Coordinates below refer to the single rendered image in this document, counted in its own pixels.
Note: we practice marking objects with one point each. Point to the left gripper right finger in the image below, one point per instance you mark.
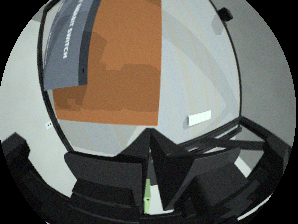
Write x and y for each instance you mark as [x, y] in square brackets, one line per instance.
[175, 167]

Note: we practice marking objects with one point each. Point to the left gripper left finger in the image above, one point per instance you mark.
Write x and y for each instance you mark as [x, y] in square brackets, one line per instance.
[128, 169]

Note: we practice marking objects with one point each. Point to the grey network switch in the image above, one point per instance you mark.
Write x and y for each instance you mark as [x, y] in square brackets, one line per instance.
[67, 49]

